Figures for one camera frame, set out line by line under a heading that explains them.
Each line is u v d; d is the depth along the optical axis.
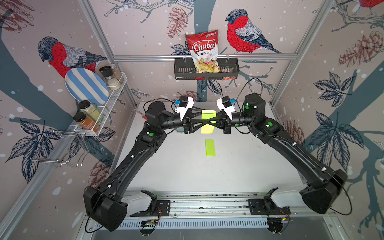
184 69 0.95
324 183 0.39
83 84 0.70
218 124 0.59
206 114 0.57
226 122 0.54
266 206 0.67
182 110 0.52
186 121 0.54
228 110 0.53
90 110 0.64
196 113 0.61
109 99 0.75
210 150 0.96
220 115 0.57
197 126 0.57
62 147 0.57
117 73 0.85
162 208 0.73
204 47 0.80
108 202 0.37
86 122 0.61
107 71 0.80
